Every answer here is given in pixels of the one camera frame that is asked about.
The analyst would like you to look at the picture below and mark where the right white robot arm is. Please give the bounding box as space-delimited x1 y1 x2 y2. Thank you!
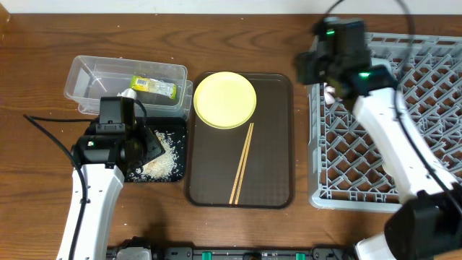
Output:
295 17 461 259

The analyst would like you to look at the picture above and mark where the white tissue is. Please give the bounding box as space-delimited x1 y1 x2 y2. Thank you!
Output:
117 88 137 100

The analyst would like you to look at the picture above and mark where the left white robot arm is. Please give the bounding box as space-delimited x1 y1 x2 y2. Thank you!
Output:
57 97 165 259

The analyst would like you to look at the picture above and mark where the dark brown serving tray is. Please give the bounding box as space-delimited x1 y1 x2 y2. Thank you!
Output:
185 73 295 209

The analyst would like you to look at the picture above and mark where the black waste tray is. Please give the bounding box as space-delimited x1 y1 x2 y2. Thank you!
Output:
125 117 187 183

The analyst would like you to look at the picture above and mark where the grey dishwasher rack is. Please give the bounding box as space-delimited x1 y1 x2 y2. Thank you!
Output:
308 32 461 213

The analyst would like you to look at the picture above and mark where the pile of rice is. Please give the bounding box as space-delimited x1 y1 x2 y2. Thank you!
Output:
128 130 179 182

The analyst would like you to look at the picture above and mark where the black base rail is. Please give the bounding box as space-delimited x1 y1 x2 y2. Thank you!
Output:
105 237 357 260

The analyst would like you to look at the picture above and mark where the yellow plate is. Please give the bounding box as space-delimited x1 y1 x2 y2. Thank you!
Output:
193 71 257 129

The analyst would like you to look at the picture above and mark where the yellow green snack wrapper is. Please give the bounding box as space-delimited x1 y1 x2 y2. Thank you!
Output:
130 76 178 100

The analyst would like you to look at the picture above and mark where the wooden chopstick left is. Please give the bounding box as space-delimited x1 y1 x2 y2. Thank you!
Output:
228 122 253 205

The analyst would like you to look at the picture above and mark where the clear plastic waste bin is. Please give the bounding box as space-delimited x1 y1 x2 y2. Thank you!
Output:
64 56 193 120

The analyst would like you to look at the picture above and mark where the pink white bowl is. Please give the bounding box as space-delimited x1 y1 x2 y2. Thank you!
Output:
323 83 343 105

